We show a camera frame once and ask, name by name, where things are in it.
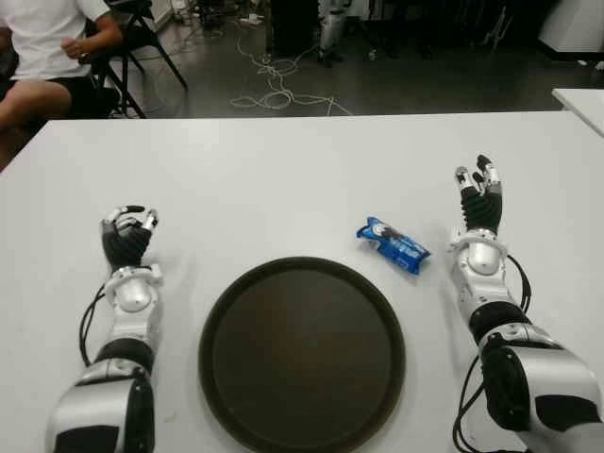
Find silver humanoid robot legs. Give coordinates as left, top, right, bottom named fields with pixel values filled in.
left=317, top=0, right=349, bottom=68

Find white cabinet with black base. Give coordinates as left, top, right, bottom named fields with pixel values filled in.
left=537, top=0, right=604, bottom=54

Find black folding chair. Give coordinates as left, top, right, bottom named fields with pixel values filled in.
left=77, top=0, right=189, bottom=119

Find white side table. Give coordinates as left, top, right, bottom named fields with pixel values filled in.
left=551, top=87, right=604, bottom=132

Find black right elbow cable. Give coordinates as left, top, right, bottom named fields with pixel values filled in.
left=451, top=353, right=487, bottom=453

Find folded metal stand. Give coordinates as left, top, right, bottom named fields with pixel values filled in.
left=480, top=0, right=516, bottom=51

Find black forearm cable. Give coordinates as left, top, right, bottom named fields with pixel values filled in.
left=77, top=281, right=112, bottom=367
left=507, top=254, right=532, bottom=315

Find black right forearm cable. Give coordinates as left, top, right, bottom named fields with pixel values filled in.
left=507, top=254, right=532, bottom=315

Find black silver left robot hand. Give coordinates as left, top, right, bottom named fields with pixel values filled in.
left=97, top=204, right=159, bottom=274

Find black left forearm cable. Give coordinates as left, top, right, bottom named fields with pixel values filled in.
left=77, top=281, right=112, bottom=367

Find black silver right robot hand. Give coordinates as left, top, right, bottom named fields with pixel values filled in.
left=453, top=153, right=505, bottom=233

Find blue Oreo cookie packet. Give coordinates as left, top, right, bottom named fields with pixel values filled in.
left=355, top=216, right=432, bottom=280

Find seated person in white shirt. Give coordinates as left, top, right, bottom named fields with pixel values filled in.
left=0, top=0, right=125, bottom=138

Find white cable on floor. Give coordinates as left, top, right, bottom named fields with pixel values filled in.
left=229, top=32, right=354, bottom=117

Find round dark brown tray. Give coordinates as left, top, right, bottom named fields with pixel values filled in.
left=197, top=256, right=407, bottom=453

